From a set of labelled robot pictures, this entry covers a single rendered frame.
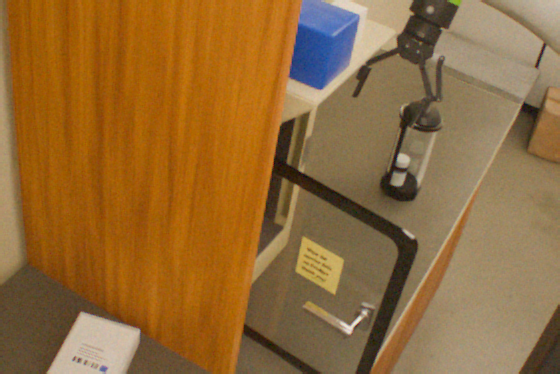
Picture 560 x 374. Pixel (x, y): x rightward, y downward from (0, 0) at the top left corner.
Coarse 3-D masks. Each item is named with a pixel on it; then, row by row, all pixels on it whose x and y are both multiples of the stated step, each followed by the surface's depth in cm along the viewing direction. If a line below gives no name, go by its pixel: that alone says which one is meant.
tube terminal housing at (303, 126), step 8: (328, 0) 124; (336, 0) 127; (312, 112) 141; (296, 120) 143; (304, 120) 145; (312, 120) 143; (296, 128) 145; (304, 128) 146; (312, 128) 145; (296, 136) 148; (304, 136) 144; (296, 144) 149; (304, 144) 145; (296, 152) 150; (288, 160) 149; (296, 160) 151; (296, 168) 153
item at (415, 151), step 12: (408, 120) 169; (408, 132) 171; (420, 132) 170; (432, 132) 170; (408, 144) 173; (420, 144) 172; (432, 144) 174; (408, 156) 174; (420, 156) 174; (396, 168) 178; (408, 168) 176; (420, 168) 177; (396, 180) 179; (408, 180) 178; (420, 180) 180
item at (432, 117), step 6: (414, 102) 173; (420, 102) 170; (432, 102) 169; (408, 108) 171; (414, 108) 171; (432, 108) 172; (408, 114) 170; (420, 114) 169; (426, 114) 170; (432, 114) 170; (438, 114) 170; (420, 120) 168; (426, 120) 168; (432, 120) 169; (438, 120) 170
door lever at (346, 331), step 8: (304, 304) 115; (312, 304) 115; (312, 312) 114; (320, 312) 113; (360, 312) 114; (320, 320) 113; (328, 320) 113; (336, 320) 113; (360, 320) 114; (368, 320) 114; (336, 328) 112; (344, 328) 112; (352, 328) 112; (344, 336) 111
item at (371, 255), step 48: (288, 192) 113; (336, 192) 107; (288, 240) 117; (336, 240) 111; (384, 240) 105; (288, 288) 122; (384, 288) 109; (288, 336) 128; (336, 336) 121; (384, 336) 114
